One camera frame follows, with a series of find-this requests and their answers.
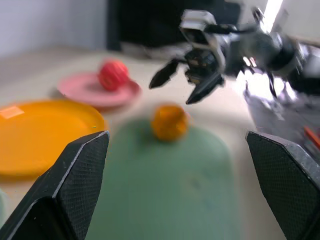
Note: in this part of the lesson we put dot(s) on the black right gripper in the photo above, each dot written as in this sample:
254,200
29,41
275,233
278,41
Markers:
201,62

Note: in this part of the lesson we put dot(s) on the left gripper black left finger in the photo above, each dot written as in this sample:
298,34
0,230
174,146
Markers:
67,190

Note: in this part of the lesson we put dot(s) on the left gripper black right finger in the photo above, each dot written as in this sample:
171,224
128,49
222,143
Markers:
290,185

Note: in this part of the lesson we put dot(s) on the orange plate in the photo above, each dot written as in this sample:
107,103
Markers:
42,135

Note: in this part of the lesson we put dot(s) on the pale green item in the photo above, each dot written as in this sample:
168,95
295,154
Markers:
2,207

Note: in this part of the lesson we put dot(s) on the pink plate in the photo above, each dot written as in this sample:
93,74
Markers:
100,93

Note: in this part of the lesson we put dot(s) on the orange ball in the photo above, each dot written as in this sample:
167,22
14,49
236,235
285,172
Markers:
169,123

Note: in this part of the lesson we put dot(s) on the red stick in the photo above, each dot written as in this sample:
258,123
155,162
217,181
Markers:
312,136

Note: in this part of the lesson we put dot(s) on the black monitor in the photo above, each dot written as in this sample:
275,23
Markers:
150,22

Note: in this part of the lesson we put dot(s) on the red ribbed ball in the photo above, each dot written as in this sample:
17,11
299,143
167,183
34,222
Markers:
113,75

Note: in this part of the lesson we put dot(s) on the silver robot torso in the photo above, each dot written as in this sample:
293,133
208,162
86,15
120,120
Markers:
277,110

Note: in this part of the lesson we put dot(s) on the green cutting board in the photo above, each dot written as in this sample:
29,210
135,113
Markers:
165,185

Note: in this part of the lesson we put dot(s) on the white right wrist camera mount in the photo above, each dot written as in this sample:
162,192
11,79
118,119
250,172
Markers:
200,30

